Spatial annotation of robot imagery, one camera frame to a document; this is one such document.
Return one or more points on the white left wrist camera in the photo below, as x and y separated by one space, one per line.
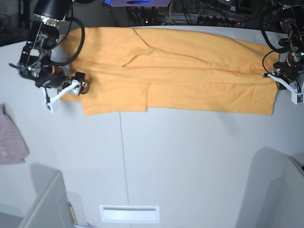
297 92

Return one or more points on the folded pink cloth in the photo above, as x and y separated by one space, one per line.
13 149

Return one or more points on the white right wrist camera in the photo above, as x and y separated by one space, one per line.
52 103

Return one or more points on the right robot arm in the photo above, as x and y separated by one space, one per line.
35 62

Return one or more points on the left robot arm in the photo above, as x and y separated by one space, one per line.
291 20

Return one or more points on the black power strip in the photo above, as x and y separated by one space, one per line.
218 21

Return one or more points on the orange pencil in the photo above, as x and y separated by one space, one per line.
73 215

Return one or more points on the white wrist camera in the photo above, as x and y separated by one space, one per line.
297 92
52 103

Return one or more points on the blue-ringed device at back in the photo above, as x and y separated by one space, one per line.
148 3

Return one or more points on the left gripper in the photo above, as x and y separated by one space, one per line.
287 70

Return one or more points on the yellow T-shirt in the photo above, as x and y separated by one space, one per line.
132 69

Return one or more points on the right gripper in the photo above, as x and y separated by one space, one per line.
57 79

